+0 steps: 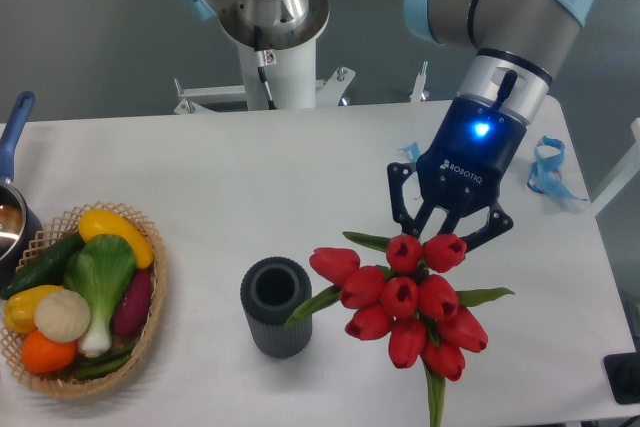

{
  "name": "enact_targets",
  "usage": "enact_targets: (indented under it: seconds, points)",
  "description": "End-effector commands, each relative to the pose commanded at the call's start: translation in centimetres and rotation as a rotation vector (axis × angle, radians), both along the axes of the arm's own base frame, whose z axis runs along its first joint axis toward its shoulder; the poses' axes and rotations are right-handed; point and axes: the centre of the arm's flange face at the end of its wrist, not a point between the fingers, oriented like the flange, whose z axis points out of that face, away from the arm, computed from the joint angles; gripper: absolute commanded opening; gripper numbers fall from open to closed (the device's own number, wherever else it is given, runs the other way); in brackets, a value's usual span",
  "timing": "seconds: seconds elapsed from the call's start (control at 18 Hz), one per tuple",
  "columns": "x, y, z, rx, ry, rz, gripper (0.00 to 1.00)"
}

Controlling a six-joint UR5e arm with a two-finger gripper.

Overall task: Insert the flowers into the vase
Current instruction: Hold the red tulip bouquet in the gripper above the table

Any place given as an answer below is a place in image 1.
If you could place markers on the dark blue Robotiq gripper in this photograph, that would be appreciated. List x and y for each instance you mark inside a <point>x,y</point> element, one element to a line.
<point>460,173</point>

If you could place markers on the red tulip bouquet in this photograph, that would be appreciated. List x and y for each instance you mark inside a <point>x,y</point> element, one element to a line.
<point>407,301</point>

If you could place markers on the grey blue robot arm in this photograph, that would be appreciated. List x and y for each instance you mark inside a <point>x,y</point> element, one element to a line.
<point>520,46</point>

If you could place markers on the dark grey ribbed vase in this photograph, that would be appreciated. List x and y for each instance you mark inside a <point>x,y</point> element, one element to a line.
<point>271,290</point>

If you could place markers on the black device at edge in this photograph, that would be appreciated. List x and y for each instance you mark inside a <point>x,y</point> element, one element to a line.
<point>623,375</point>

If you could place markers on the purple sweet potato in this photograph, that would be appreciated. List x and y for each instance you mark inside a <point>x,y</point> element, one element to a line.
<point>133,309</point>

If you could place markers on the green bok choy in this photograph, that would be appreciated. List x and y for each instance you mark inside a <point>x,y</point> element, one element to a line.
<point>101,273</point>

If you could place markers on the woven wicker basket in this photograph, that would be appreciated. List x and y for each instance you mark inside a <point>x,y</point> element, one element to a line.
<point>60,384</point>

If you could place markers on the green bean pods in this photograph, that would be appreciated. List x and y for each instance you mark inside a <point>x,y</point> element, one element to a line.
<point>103,365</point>

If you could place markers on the white garlic bulb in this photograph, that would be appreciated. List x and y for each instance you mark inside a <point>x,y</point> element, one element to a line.
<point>62,316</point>

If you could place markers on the green cucumber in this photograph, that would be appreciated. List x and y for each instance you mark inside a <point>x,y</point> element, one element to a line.
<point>46,268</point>

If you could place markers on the orange fruit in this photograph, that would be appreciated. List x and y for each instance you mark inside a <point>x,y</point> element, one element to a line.
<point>40,355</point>

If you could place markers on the yellow bell pepper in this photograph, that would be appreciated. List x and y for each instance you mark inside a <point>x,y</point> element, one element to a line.
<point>19,310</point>

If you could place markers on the white frame post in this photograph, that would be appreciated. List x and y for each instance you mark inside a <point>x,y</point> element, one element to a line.
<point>620,175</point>

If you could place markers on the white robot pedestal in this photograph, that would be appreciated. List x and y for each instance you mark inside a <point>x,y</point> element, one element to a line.
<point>272,80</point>

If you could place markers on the blue handled saucepan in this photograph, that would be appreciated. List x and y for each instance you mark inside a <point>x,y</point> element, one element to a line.
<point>19,223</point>

